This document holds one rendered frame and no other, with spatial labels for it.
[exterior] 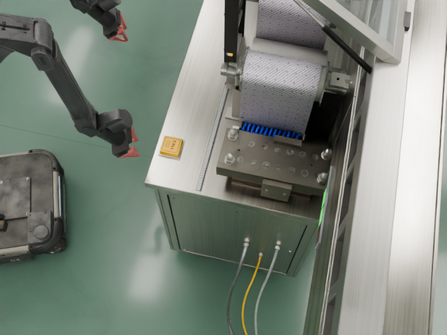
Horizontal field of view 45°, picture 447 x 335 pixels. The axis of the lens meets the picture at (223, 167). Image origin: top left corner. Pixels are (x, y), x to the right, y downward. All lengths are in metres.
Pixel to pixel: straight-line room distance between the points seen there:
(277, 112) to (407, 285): 0.76
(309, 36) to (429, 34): 0.39
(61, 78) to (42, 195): 1.37
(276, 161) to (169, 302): 1.15
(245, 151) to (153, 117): 1.37
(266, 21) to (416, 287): 0.98
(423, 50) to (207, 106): 0.84
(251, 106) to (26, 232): 1.37
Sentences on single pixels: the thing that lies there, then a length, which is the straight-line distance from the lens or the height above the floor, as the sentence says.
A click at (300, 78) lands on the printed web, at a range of 1.68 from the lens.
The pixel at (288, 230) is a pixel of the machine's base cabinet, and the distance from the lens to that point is 2.07.
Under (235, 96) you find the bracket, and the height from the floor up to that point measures 1.05.
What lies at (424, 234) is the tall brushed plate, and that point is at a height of 1.44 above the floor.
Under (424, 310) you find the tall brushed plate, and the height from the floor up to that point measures 1.44.
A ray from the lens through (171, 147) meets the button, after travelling 1.97.
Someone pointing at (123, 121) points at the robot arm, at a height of 1.26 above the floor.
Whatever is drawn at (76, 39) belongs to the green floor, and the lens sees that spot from 3.56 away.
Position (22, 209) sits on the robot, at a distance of 2.75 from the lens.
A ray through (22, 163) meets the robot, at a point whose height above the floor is 0.24.
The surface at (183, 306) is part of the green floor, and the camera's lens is 2.72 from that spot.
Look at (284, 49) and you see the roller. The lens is 1.83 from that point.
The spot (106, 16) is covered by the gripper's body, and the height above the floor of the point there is 1.17.
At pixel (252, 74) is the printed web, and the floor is 1.29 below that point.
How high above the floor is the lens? 2.66
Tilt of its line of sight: 64 degrees down
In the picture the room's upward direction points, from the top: 1 degrees clockwise
